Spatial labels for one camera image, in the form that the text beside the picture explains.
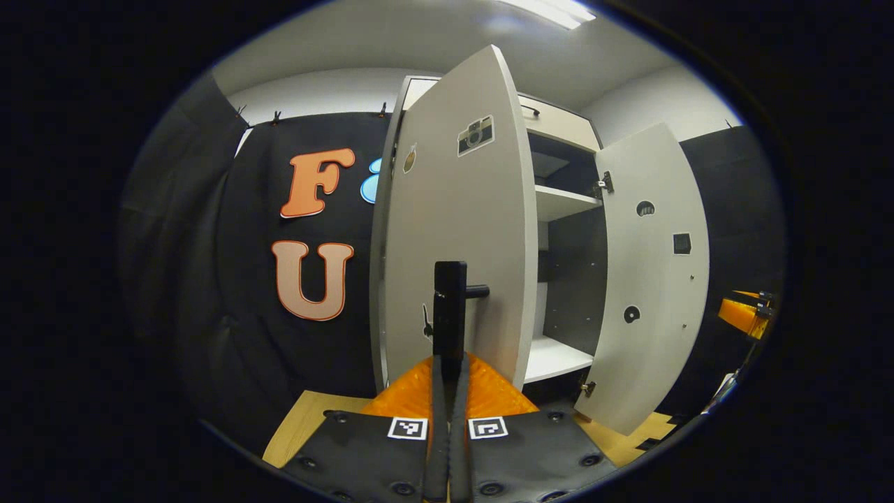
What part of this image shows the black door handle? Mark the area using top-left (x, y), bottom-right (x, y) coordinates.
top-left (432, 261), bottom-right (491, 381)

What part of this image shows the beige double-door shoe cabinet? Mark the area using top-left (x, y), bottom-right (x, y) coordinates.
top-left (381, 75), bottom-right (608, 406)

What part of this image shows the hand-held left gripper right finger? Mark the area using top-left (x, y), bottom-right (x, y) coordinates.
top-left (450, 353), bottom-right (619, 502)

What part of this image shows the black backdrop cloth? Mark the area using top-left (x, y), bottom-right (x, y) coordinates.
top-left (119, 70), bottom-right (786, 455)

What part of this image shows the ceiling panel light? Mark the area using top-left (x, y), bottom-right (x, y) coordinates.
top-left (499, 0), bottom-right (596, 30)

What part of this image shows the cabinet door with camera sticker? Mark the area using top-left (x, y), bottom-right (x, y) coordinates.
top-left (369, 45), bottom-right (538, 402)

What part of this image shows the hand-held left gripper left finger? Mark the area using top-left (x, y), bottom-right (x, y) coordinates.
top-left (279, 353), bottom-right (448, 502)

